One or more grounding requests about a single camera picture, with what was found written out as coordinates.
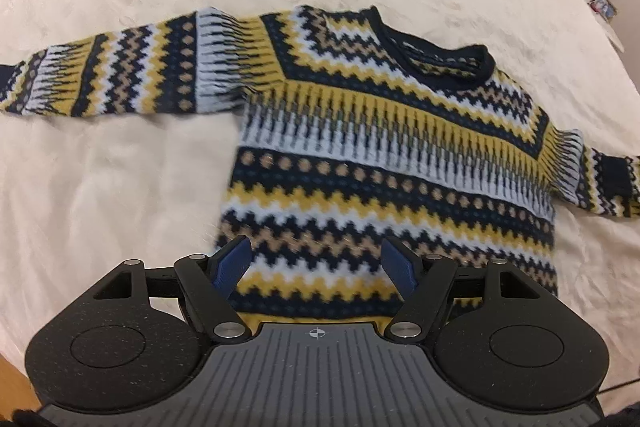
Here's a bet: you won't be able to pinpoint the navy yellow patterned knit sweater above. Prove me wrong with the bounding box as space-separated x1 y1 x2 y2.
0 4 640 337

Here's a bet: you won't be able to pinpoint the cream bedspread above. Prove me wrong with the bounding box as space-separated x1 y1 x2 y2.
0 0 640 413

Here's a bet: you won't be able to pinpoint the framed photo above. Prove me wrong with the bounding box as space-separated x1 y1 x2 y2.
589 0 617 23

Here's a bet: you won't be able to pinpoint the cream nightstand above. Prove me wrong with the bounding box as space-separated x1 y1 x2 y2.
585 0 625 54

